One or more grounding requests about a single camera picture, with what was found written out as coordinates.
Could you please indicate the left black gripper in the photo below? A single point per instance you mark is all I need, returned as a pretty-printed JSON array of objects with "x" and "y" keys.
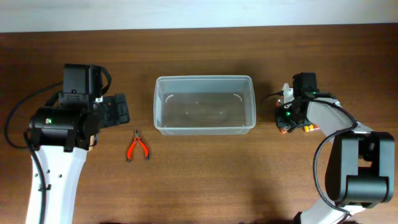
[{"x": 116, "y": 109}]

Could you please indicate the orange screwdriver bit holder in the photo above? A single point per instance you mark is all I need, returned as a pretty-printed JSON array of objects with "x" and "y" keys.
[{"x": 282, "y": 130}]

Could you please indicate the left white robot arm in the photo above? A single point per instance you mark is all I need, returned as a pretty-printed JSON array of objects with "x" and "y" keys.
[{"x": 60, "y": 135}]

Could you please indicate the orange scraper wooden handle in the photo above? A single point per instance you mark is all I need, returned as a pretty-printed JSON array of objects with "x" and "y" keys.
[{"x": 93, "y": 142}]

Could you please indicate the clear plastic container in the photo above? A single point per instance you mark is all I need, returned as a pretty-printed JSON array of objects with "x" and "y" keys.
[{"x": 204, "y": 105}]

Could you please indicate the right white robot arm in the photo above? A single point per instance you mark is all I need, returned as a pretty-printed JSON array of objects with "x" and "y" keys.
[{"x": 353, "y": 167}]

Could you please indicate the clear box coloured plugs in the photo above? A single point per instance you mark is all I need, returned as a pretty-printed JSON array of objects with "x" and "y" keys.
[{"x": 310, "y": 128}]

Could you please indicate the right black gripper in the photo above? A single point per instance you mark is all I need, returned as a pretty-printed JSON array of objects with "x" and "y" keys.
[{"x": 283, "y": 121}]

